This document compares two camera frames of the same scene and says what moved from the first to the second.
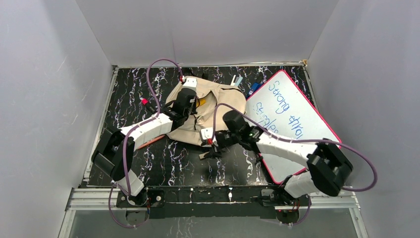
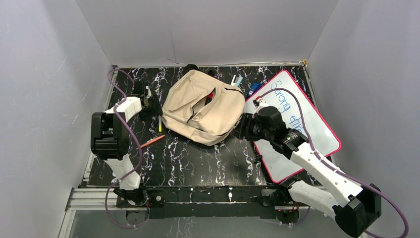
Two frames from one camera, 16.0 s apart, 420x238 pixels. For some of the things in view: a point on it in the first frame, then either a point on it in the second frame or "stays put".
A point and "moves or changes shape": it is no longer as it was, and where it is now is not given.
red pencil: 151,141 stays put
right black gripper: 216,148 → 246,120
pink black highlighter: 145,102 moves or changes shape
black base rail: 211,202 stays put
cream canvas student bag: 213,100 moves or changes shape
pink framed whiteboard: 278,106 stays put
